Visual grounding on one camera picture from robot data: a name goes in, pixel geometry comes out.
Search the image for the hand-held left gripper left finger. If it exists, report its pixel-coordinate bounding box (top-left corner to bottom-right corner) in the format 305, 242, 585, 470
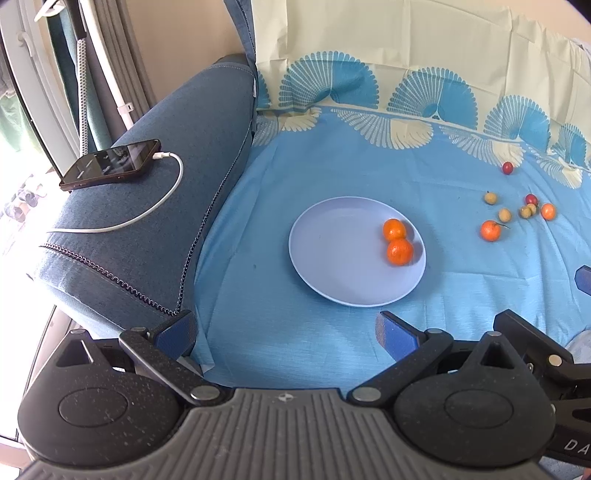
54, 310, 223, 408

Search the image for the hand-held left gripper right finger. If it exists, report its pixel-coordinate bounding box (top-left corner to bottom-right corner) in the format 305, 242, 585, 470
346, 311, 529, 408

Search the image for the pale blue round plate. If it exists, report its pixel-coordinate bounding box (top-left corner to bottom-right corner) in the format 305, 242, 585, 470
288, 196, 427, 308

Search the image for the orange mandarin with stem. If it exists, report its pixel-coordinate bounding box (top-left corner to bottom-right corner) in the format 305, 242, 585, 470
480, 220, 510, 243

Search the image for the black smartphone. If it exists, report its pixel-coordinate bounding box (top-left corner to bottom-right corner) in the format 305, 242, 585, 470
58, 139, 162, 192

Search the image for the blue and cream printed cloth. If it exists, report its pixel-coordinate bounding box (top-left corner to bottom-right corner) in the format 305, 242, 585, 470
191, 0, 591, 391

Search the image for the white pipe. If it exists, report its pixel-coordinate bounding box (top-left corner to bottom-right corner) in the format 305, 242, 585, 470
79, 0, 136, 130

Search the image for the grey green curtain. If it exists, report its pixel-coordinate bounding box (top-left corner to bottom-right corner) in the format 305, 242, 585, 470
44, 0, 155, 155

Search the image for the white charging cable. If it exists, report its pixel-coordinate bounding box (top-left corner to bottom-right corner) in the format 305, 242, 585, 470
46, 151, 184, 234

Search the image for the dotted grey hose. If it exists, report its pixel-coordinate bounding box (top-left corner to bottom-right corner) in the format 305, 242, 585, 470
76, 38, 91, 157

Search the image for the white window frame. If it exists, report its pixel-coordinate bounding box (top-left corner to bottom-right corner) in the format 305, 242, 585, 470
0, 0, 63, 174

